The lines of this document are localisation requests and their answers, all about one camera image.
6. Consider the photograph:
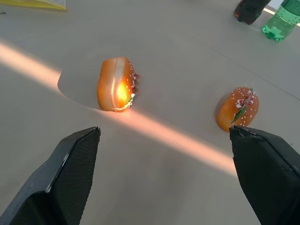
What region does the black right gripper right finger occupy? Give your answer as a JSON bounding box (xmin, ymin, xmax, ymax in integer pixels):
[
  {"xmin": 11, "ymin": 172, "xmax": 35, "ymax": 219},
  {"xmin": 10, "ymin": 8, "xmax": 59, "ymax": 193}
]
[{"xmin": 229, "ymin": 125, "xmax": 300, "ymax": 225}]

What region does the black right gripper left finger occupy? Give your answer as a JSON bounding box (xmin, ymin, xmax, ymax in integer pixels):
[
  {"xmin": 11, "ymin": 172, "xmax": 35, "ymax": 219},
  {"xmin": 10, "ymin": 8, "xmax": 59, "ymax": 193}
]
[{"xmin": 0, "ymin": 127, "xmax": 101, "ymax": 225}]

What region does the clear zip bag yellow print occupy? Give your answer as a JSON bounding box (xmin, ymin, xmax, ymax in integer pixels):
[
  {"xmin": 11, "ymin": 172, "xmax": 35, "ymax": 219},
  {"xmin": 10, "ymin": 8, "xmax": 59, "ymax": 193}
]
[{"xmin": 14, "ymin": 0, "xmax": 68, "ymax": 11}]

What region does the green soda bottle yellow cap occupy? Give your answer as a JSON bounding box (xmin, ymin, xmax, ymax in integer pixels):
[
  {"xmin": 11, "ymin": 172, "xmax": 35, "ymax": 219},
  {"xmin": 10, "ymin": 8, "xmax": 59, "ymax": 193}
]
[{"xmin": 262, "ymin": 0, "xmax": 300, "ymax": 43}]

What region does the dark cola bottle red cap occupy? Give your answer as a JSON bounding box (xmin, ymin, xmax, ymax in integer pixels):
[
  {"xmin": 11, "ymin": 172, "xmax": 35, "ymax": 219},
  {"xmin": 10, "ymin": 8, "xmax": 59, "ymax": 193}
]
[{"xmin": 233, "ymin": 0, "xmax": 271, "ymax": 25}]

